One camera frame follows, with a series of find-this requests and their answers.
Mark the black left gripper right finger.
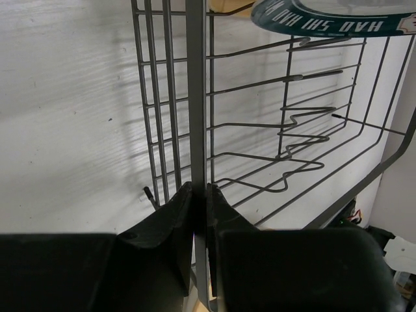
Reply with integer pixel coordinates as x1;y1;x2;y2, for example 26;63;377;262
207;184;406;311

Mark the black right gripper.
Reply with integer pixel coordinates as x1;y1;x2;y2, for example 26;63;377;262
311;196;416;312

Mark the white plate dark patterned rim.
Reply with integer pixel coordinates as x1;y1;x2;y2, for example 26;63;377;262
250;0;415;38

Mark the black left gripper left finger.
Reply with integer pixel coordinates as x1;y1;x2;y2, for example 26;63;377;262
1;183;192;311

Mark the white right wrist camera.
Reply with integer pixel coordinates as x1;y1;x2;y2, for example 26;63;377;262
383;235;416;293

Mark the yellow rear plate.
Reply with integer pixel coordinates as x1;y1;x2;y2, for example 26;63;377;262
208;0;255;13

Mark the grey wire dish rack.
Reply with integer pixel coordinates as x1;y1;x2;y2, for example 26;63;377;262
129;0;416;312

